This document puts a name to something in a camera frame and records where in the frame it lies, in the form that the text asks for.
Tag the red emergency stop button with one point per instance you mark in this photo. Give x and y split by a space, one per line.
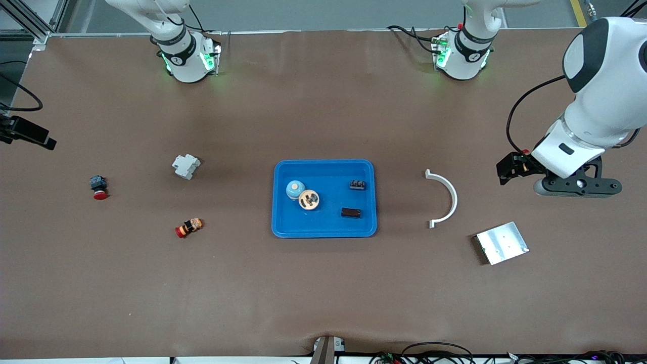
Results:
99 187

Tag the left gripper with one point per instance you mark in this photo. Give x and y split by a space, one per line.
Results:
521 165

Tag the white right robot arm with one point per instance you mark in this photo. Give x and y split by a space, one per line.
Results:
184 55

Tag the white curved bracket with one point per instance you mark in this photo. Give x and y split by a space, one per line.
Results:
453 194

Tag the brown table cover mat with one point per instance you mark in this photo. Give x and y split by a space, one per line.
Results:
323 293

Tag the white circuit breaker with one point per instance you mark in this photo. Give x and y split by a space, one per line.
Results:
186 166

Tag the blue plastic tray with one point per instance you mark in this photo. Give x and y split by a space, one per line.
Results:
323 222

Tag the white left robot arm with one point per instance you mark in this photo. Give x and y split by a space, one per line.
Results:
611 76

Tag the silver metal plate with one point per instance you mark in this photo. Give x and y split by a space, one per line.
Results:
501 243

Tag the red yellow push button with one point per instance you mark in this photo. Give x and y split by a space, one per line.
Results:
188 227

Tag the brown electrolytic capacitor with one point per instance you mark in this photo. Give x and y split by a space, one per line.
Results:
358 185
351 213

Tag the aluminium frame profile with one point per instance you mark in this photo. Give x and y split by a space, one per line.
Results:
634 7
43 35

